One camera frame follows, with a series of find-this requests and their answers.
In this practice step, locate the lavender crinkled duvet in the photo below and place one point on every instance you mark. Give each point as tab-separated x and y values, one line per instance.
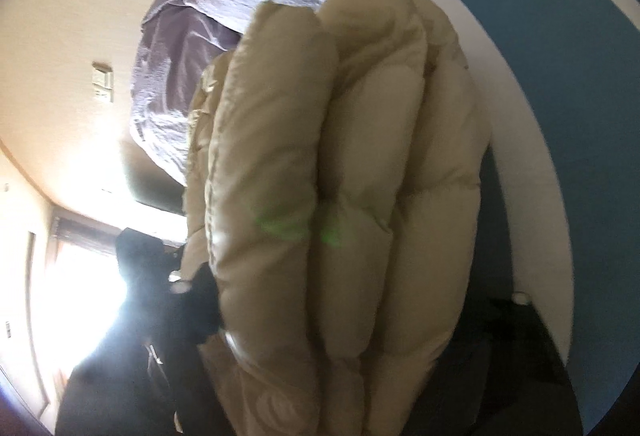
170	81

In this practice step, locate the bright window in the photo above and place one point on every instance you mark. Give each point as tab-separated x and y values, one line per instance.
80	296

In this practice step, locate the cream puffer jacket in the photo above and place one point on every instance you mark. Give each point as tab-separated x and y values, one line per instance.
320	176

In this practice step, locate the blue white-striped bed sheet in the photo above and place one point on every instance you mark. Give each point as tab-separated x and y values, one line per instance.
575	91

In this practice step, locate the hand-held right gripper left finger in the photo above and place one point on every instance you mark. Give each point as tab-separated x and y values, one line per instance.
200	301

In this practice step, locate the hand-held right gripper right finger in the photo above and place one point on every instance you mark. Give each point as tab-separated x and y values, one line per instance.
520	341

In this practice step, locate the wall switch panel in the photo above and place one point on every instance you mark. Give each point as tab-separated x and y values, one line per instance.
102	81

